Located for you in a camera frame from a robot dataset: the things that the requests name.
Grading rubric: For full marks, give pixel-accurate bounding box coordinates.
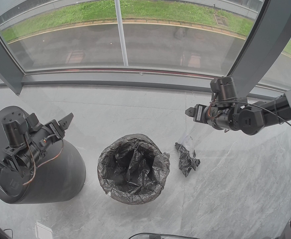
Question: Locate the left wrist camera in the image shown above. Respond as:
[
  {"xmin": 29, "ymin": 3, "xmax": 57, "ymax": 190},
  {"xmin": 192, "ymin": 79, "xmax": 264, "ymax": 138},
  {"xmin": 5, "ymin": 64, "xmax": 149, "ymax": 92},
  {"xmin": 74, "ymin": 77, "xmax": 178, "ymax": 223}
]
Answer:
[{"xmin": 26, "ymin": 113, "xmax": 43, "ymax": 132}]

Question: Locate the black plastic bag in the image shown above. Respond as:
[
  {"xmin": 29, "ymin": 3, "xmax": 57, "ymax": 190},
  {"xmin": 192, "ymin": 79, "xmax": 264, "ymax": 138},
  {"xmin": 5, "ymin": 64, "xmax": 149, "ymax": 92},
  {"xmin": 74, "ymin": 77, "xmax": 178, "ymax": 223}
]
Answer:
[{"xmin": 97, "ymin": 133, "xmax": 171, "ymax": 205}]

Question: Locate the black plastic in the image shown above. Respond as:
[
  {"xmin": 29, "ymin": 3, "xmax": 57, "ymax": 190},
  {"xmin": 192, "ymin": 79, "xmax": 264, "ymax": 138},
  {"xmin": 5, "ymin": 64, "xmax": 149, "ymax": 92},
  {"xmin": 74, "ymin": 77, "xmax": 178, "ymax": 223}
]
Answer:
[{"xmin": 175, "ymin": 142, "xmax": 201, "ymax": 178}]

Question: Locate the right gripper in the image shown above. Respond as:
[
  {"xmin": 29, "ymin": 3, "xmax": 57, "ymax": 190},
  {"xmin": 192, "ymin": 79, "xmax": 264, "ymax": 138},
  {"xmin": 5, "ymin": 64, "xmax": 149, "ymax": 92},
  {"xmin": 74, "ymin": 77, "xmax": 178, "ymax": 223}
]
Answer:
[{"xmin": 184, "ymin": 104, "xmax": 219, "ymax": 127}]

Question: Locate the window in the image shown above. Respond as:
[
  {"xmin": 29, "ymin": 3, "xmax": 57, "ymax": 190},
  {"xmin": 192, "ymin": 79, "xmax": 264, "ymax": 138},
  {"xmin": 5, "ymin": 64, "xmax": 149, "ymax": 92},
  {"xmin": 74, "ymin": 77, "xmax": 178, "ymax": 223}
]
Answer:
[{"xmin": 0, "ymin": 0, "xmax": 291, "ymax": 101}]

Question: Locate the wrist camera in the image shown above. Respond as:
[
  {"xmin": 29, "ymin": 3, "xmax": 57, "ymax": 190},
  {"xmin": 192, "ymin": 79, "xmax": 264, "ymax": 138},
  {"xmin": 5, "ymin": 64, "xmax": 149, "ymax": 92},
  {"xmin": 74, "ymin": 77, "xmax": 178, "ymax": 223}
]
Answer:
[
  {"xmin": 210, "ymin": 79, "xmax": 220, "ymax": 94},
  {"xmin": 26, "ymin": 113, "xmax": 43, "ymax": 132}
]

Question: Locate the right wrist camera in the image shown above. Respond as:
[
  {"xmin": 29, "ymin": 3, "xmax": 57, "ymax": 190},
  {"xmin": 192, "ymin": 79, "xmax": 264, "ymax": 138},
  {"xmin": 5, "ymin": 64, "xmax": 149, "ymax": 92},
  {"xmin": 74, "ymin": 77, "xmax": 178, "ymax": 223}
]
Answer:
[{"xmin": 210, "ymin": 79, "xmax": 220, "ymax": 94}]

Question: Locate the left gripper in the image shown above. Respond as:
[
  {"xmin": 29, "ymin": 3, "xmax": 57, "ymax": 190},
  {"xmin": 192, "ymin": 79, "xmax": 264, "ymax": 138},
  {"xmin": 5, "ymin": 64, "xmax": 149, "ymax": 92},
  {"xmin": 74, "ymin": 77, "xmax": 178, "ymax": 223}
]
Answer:
[{"xmin": 31, "ymin": 112, "xmax": 74, "ymax": 156}]

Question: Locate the dark grey round chair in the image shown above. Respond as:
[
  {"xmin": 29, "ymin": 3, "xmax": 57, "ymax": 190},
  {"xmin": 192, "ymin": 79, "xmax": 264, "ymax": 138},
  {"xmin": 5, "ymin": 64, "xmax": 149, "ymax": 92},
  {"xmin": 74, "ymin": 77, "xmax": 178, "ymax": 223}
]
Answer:
[{"xmin": 0, "ymin": 106, "xmax": 87, "ymax": 205}]

